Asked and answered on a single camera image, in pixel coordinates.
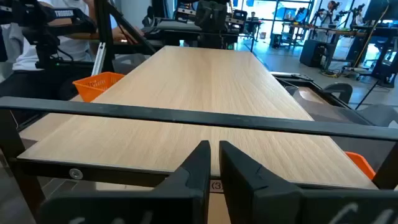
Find person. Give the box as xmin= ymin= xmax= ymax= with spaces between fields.
xmin=248 ymin=11 xmax=260 ymax=27
xmin=0 ymin=0 xmax=146 ymax=73

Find orange slotted plastic basket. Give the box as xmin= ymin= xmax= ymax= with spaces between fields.
xmin=72 ymin=72 xmax=125 ymax=103
xmin=345 ymin=151 xmax=377 ymax=180

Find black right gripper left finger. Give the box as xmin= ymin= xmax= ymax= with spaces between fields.
xmin=39 ymin=140 xmax=211 ymax=224

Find wooden shelf black metal legs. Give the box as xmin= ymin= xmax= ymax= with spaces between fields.
xmin=0 ymin=45 xmax=398 ymax=218

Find grey translucent plastic bin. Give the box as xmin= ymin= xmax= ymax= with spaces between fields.
xmin=111 ymin=53 xmax=150 ymax=75

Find wooden lab desk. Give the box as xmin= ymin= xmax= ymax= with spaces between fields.
xmin=289 ymin=23 xmax=368 ymax=41

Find dark grey desk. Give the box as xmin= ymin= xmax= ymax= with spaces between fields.
xmin=141 ymin=18 xmax=259 ymax=50

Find black monitor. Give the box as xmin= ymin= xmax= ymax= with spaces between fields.
xmin=363 ymin=0 xmax=398 ymax=22

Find black computer case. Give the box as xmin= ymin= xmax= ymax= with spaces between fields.
xmin=299 ymin=39 xmax=337 ymax=68

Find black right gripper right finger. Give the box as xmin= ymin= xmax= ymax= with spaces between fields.
xmin=219 ymin=140 xmax=398 ymax=224

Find yellow hanging cable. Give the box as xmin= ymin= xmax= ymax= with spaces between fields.
xmin=353 ymin=4 xmax=390 ymax=69

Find silver aluminium bar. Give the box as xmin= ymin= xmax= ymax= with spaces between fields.
xmin=91 ymin=42 xmax=107 ymax=77

